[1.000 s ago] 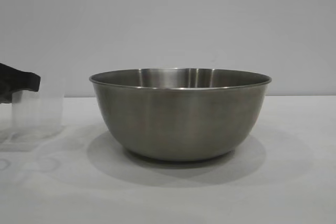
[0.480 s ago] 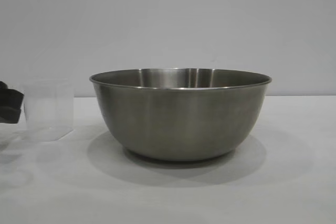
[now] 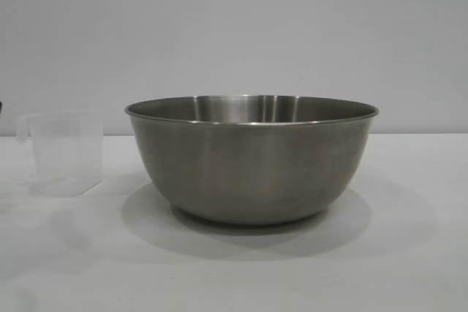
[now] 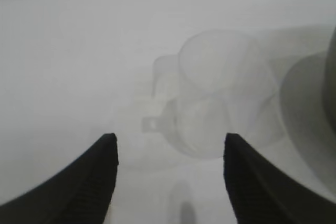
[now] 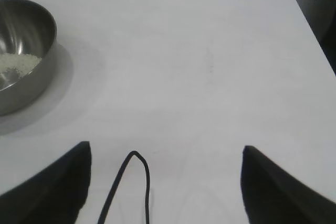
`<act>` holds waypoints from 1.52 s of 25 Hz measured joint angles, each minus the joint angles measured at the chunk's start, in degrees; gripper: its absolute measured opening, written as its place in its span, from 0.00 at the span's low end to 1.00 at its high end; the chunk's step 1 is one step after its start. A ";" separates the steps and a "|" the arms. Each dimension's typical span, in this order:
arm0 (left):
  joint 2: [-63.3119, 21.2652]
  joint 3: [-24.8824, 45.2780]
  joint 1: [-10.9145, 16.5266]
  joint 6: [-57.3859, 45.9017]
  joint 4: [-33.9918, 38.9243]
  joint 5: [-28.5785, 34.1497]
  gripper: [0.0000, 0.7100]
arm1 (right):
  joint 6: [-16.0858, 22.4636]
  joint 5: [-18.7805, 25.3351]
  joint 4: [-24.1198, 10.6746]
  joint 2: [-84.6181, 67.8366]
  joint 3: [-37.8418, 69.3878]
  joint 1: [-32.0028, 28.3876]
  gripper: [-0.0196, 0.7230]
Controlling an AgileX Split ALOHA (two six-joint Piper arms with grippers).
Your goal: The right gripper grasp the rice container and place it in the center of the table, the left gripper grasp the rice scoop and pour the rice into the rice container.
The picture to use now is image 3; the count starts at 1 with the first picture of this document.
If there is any clear plastic measuring cup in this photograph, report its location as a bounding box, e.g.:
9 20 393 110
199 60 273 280
16 110 104 197

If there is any stainless steel mixing bowl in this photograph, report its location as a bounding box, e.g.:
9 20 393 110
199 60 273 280
123 95 380 226

